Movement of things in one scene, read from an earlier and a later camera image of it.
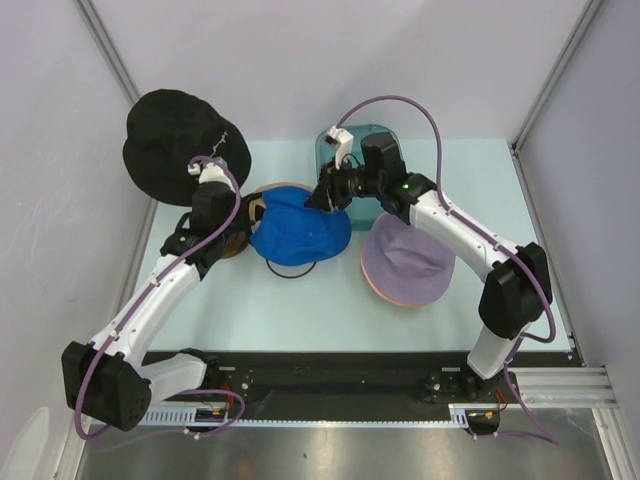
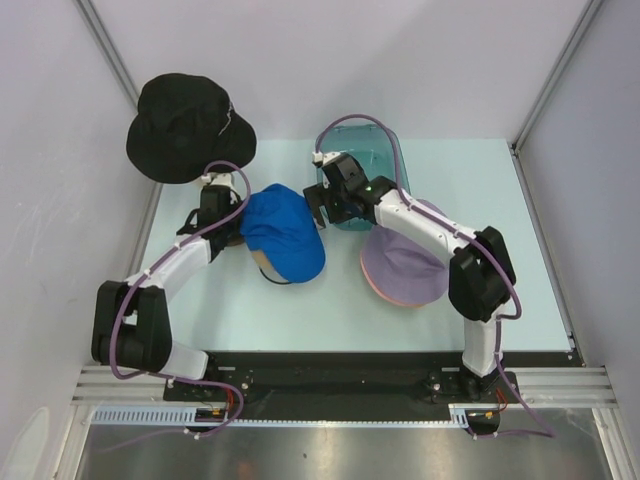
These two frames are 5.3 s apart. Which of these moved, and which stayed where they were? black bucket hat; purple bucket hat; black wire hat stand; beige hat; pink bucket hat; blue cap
Moved: blue cap; black bucket hat; black wire hat stand; beige hat
Stayed: pink bucket hat; purple bucket hat
